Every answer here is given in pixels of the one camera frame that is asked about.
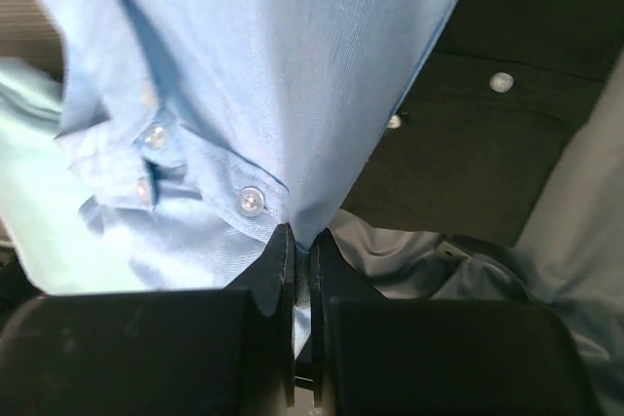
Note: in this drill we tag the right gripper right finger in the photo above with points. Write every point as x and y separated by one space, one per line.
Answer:
371 355

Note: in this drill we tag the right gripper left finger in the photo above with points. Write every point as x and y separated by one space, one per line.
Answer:
222 351

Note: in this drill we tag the light blue towel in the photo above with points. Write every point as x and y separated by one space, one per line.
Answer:
39 196

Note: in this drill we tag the blue button shirt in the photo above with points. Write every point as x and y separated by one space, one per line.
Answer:
201 125

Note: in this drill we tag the black polo shirt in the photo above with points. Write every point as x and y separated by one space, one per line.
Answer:
506 87

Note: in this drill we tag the blue open suitcase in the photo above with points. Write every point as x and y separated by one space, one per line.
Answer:
568 258

